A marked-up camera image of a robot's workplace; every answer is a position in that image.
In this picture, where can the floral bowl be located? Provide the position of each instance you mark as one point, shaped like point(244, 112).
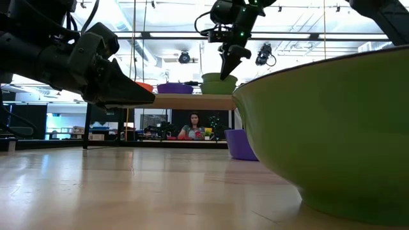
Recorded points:
point(219, 77)
point(335, 134)
point(219, 88)

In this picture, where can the orange plastic bowl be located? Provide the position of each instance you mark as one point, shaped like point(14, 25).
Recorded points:
point(145, 87)

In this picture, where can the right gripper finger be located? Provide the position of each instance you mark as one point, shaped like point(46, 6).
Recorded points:
point(238, 54)
point(225, 62)

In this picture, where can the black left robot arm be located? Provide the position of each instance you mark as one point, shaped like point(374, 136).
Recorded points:
point(25, 48)

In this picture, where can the black hanging camera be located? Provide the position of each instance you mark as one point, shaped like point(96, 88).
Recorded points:
point(263, 55)
point(184, 58)

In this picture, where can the black table frame rail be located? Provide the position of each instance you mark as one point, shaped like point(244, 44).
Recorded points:
point(153, 144)

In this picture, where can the person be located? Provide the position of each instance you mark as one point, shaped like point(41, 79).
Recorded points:
point(193, 127)

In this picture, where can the black overhead gantry beam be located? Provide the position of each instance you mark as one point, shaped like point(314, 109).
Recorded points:
point(314, 36)

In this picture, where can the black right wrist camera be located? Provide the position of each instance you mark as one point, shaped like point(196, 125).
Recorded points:
point(220, 36)

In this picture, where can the blue plastic bowl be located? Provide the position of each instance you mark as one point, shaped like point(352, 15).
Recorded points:
point(175, 88)
point(238, 143)

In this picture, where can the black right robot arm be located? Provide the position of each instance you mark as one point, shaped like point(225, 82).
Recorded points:
point(383, 19)

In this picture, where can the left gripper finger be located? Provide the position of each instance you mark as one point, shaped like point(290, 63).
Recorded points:
point(115, 87)
point(128, 105)

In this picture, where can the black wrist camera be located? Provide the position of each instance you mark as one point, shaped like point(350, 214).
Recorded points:
point(105, 38)
point(220, 36)

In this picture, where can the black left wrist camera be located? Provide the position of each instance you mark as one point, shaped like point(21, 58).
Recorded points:
point(105, 38)

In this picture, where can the green indoor plant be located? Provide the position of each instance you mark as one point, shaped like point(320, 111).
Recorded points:
point(214, 124)

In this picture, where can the wooden shelf with black legs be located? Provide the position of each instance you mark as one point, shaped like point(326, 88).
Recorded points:
point(191, 102)

